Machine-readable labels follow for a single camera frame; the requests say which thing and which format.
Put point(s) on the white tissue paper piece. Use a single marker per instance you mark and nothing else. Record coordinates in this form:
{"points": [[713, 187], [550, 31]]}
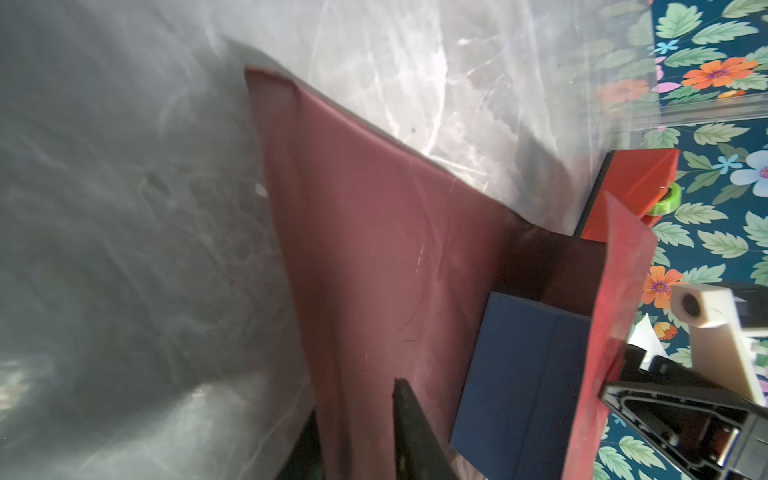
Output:
{"points": [[643, 336]]}

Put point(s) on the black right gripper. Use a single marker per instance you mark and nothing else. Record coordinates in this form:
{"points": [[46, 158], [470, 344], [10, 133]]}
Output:
{"points": [[697, 425]]}

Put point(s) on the blue gift box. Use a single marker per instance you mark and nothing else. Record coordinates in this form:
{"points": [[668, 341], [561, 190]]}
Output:
{"points": [[520, 396]]}

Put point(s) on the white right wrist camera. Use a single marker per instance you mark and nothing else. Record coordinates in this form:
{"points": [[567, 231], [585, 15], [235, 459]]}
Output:
{"points": [[725, 321]]}

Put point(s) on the red tape dispenser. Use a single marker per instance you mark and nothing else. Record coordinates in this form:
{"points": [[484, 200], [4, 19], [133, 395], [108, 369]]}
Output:
{"points": [[642, 180]]}

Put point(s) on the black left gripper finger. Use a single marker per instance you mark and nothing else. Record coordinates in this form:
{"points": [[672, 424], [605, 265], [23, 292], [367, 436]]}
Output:
{"points": [[418, 453]]}

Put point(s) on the maroon wrapping paper sheet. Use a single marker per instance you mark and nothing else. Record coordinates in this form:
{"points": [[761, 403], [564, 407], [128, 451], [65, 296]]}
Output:
{"points": [[391, 261]]}

